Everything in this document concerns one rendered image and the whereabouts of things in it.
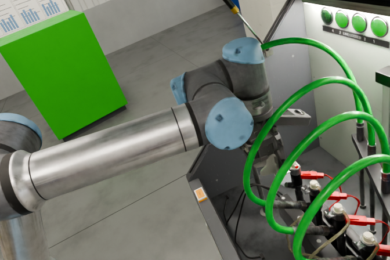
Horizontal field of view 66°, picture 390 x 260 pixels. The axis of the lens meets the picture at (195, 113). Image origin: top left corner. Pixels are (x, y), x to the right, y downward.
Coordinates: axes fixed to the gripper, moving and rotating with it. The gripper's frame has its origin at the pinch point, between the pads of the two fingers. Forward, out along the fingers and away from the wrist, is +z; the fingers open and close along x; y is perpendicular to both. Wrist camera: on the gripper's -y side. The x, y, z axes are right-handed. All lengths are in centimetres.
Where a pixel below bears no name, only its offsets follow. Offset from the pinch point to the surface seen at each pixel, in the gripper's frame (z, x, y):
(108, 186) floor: 113, -180, 88
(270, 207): -9.7, 16.6, 10.1
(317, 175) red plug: 3.7, 3.5, -8.2
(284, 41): -29.4, -5.6, -10.3
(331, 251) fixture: 14.9, 15.3, -2.0
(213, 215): 17.9, -12.2, 18.8
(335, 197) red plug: 3.7, 11.2, -7.3
